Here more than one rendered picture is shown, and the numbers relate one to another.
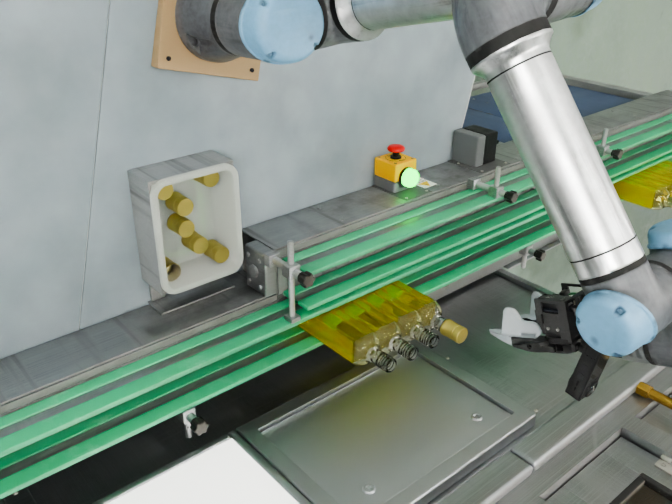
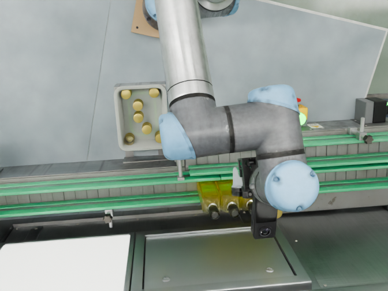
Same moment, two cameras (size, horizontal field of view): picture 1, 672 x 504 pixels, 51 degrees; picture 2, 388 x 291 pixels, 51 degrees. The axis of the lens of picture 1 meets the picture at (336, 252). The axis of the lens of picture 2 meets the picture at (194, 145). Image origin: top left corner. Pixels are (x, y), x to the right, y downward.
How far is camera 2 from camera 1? 75 cm
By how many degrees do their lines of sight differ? 35
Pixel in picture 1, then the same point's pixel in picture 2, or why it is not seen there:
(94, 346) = (82, 167)
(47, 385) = (48, 175)
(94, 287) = (95, 141)
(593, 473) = not seen: outside the picture
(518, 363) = (343, 257)
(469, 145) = (362, 108)
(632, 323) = (163, 129)
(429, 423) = (236, 262)
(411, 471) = (198, 280)
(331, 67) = (248, 44)
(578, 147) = (172, 20)
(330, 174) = not seen: hidden behind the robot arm
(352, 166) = not seen: hidden behind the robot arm
